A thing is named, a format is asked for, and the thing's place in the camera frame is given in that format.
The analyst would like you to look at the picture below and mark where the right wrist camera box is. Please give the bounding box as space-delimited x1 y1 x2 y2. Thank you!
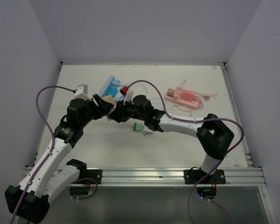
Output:
120 85 133 105

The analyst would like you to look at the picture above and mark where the blue round plug adapter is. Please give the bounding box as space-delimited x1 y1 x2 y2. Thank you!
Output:
105 86 118 98

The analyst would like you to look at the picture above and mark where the pink cord with plug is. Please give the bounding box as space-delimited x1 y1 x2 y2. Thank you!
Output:
171 79 211 120

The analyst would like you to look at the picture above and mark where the tan cube socket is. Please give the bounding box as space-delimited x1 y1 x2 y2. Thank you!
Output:
102 95 116 105

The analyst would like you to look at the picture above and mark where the tan cube adapter on strip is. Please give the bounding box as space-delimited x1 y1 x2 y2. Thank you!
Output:
167 88 175 97

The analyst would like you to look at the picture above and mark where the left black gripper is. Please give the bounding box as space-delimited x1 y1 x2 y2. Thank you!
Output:
79 93 112 127

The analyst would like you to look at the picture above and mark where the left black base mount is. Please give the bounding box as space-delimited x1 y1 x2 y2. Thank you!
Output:
73 169 103 185

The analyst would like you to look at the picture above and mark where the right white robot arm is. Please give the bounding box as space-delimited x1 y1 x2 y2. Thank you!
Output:
108 95 234 183

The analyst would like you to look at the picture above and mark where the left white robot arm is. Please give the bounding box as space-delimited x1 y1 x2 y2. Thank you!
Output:
5 94 115 224

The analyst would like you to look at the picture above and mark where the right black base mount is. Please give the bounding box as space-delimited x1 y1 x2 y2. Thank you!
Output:
183 167 226 185

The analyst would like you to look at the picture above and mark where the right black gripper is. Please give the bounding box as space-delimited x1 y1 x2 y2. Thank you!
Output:
109 98 146 123

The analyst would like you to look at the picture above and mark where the aluminium front rail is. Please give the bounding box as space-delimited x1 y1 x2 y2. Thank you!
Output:
87 168 266 187

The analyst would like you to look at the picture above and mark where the white charger plug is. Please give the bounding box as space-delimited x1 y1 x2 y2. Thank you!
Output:
143 131 153 135

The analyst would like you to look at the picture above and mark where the green charger plug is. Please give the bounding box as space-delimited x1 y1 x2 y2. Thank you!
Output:
131 123 144 133

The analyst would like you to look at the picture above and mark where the red pink charger plug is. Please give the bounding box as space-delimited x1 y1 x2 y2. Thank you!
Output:
181 91 194 102

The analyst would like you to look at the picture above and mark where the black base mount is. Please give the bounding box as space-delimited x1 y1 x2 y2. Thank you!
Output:
183 167 226 185
73 169 103 185

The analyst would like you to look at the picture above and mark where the blue power strip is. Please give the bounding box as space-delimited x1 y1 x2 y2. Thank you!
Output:
98 76 120 98

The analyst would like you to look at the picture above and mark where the pink power strip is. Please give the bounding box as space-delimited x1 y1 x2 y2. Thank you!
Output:
164 95 199 109

